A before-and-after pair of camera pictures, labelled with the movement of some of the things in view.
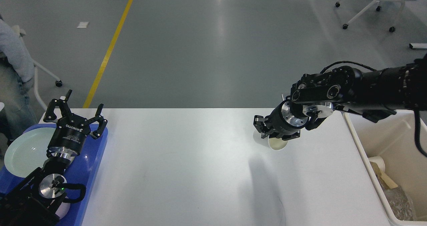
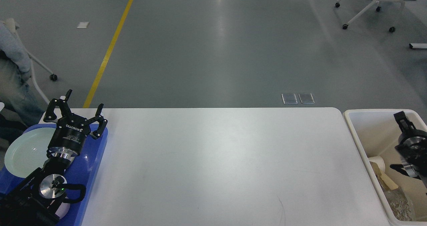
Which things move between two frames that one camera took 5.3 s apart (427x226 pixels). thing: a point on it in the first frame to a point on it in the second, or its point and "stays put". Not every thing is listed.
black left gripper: [71, 130] stays put
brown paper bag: [389, 183] stays put
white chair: [58, 82] to [13, 25]
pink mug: [62, 210] stays put
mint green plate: [27, 151] stays put
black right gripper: [281, 121] to [409, 136]
